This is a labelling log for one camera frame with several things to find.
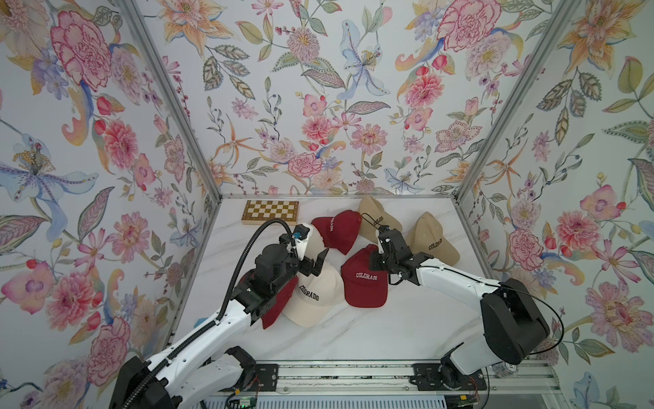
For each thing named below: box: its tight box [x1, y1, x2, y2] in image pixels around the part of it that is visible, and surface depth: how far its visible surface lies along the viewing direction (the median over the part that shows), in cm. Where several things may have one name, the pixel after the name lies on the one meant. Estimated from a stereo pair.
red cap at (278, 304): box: [261, 276, 299, 330], surface depth 81 cm
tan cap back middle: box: [358, 195, 403, 244], surface depth 108 cm
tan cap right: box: [406, 211, 461, 267], surface depth 101 cm
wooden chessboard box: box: [240, 199, 299, 226], surface depth 116 cm
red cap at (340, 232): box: [311, 209, 362, 255], surface depth 103 cm
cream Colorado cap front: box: [282, 262, 345, 329], surface depth 86 cm
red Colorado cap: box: [340, 243, 389, 308], surface depth 90 cm
